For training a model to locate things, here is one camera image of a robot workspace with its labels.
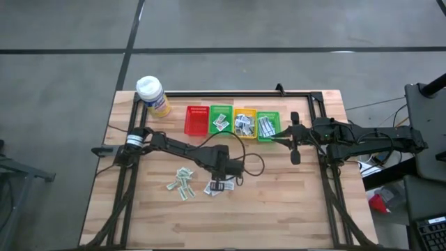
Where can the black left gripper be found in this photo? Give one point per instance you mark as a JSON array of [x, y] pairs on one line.
[[223, 160]]

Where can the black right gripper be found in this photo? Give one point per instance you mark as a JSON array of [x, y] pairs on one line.
[[295, 139]]

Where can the fingertip fabric bandage pack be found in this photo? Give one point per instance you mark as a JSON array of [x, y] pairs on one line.
[[263, 122], [269, 131]]

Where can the small grey printed packet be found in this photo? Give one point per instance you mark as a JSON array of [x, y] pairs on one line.
[[239, 122], [246, 130], [252, 128], [249, 120], [239, 130]]

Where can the black arm base clamp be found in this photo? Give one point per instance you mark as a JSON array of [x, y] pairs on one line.
[[102, 150]]

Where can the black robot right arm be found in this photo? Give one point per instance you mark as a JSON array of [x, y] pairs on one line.
[[369, 139]]

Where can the green plastic basket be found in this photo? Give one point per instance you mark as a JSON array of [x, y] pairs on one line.
[[275, 115], [214, 111]]

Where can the red plastic basket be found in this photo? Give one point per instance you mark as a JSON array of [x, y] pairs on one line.
[[197, 122]]

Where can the yellow plastic basket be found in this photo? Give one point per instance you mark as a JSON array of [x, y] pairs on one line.
[[245, 111]]

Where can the black clamp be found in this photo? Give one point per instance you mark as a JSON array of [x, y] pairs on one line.
[[279, 89]]

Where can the white paper sheet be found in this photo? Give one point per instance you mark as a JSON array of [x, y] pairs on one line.
[[370, 171]]

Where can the yellow Lysol wipes canister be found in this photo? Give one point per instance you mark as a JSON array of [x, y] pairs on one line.
[[153, 96]]

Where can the red object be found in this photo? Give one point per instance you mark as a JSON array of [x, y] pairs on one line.
[[378, 204]]

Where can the black pole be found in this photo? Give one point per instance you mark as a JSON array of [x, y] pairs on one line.
[[433, 85]]

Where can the black keyboard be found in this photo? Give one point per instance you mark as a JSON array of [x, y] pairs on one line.
[[432, 233]]

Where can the grey metal stand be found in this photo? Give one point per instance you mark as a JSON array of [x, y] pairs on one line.
[[21, 172]]

